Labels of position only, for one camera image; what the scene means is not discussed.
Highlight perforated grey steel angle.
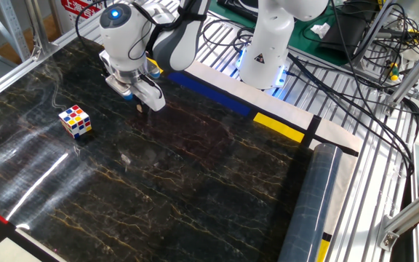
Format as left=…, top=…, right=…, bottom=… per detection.
left=0, top=0, right=32, bottom=63

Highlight aluminium beam with bracket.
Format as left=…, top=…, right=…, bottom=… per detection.
left=376, top=185, right=419, bottom=253

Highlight black camera cable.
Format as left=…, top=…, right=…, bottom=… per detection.
left=74, top=0, right=165, bottom=99

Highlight green cutting mat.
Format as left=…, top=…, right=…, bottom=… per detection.
left=204, top=0, right=363, bottom=67

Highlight crumpled white tissue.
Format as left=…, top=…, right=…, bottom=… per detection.
left=310, top=22, right=332, bottom=40

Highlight black base cable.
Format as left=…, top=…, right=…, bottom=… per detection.
left=285, top=50, right=419, bottom=175
left=285, top=68, right=416, bottom=172

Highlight grey camera with blue cap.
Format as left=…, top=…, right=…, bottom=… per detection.
left=105, top=74, right=134, bottom=101

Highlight Rubik's cube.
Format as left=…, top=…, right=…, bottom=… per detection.
left=57, top=104, right=93, bottom=140

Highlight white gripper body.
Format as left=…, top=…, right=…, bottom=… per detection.
left=98, top=49, right=167, bottom=112

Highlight black pouch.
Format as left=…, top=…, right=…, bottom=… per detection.
left=318, top=0, right=370, bottom=57

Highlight aluminium frame post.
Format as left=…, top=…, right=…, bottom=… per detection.
left=387, top=32, right=419, bottom=107
left=25, top=0, right=60, bottom=55

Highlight black cable tangle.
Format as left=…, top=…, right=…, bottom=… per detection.
left=362, top=0, right=419, bottom=79

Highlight red sign white characters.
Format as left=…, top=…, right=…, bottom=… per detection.
left=60, top=0, right=103, bottom=21

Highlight black keyboard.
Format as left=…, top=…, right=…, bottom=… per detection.
left=216, top=0, right=261, bottom=23

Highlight black marble vinyl sheet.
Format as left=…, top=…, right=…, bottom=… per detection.
left=0, top=38, right=343, bottom=262

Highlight looped black cable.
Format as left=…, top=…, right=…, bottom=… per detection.
left=201, top=17, right=260, bottom=54

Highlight yellow green screwdriver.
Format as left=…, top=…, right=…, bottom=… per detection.
left=388, top=61, right=401, bottom=82

